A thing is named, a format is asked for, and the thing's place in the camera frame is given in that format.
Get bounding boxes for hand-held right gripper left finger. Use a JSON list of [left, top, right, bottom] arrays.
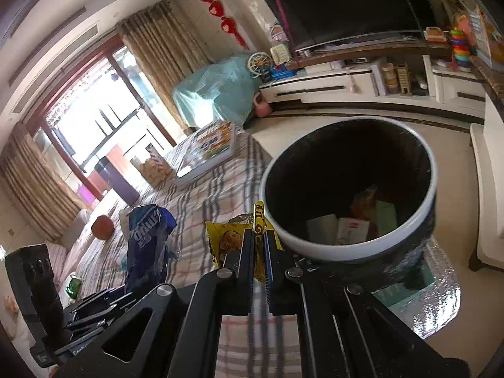
[[55, 229, 256, 378]]

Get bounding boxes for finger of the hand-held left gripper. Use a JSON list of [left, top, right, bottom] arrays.
[[72, 285, 136, 313], [64, 305, 132, 333]]

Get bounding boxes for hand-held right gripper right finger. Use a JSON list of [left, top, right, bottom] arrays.
[[264, 229, 470, 378]]

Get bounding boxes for yellow snack bag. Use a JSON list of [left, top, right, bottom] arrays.
[[206, 202, 285, 284]]

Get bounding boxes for white rimmed bin with black bag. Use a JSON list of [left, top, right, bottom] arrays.
[[258, 116, 438, 293]]

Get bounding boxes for dark blue snack bag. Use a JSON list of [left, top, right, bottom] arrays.
[[125, 204, 177, 297]]

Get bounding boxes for red and white carton box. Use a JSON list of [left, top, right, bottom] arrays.
[[335, 217, 371, 245]]

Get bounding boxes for green snack bag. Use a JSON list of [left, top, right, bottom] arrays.
[[65, 276, 83, 298]]

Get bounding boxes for red apple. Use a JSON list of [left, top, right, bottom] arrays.
[[91, 215, 115, 240]]

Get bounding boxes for beige patterned curtain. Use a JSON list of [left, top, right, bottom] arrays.
[[0, 122, 89, 242], [116, 0, 215, 130]]

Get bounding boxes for purple thermos bottle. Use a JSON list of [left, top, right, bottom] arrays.
[[94, 157, 141, 205]]

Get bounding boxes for clear jar of round cookies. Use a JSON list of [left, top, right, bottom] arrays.
[[140, 155, 175, 188]]

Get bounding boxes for silver foil floor mat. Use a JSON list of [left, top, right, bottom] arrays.
[[373, 236, 462, 340]]

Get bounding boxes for pink toy kettle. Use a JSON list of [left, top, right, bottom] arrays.
[[254, 94, 272, 118]]

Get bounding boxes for red framed glass balcony door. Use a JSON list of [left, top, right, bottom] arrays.
[[26, 33, 179, 205]]

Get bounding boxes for teal covered armchair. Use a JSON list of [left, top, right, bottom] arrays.
[[171, 55, 272, 131]]

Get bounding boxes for white television stand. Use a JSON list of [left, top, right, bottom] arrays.
[[258, 53, 434, 106]]

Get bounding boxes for blue toy box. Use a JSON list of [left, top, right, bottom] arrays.
[[270, 65, 297, 82]]

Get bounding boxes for yellow toy telephone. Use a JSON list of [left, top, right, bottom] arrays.
[[270, 44, 290, 66]]

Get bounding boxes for toy house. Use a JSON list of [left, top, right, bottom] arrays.
[[270, 24, 290, 44]]

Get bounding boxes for white side cabinet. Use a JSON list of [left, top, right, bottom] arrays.
[[423, 54, 487, 119]]

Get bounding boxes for black flat television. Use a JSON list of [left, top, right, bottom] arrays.
[[256, 0, 438, 53]]

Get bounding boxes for orange toy cash register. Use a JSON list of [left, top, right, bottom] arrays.
[[424, 26, 448, 44]]

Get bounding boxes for yellow toy box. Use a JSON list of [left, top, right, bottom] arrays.
[[470, 6, 499, 68]]

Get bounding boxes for red heart decoration string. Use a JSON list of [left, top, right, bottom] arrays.
[[188, 0, 250, 50]]

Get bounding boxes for rainbow stacking ring toy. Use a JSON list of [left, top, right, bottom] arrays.
[[450, 27, 472, 72]]

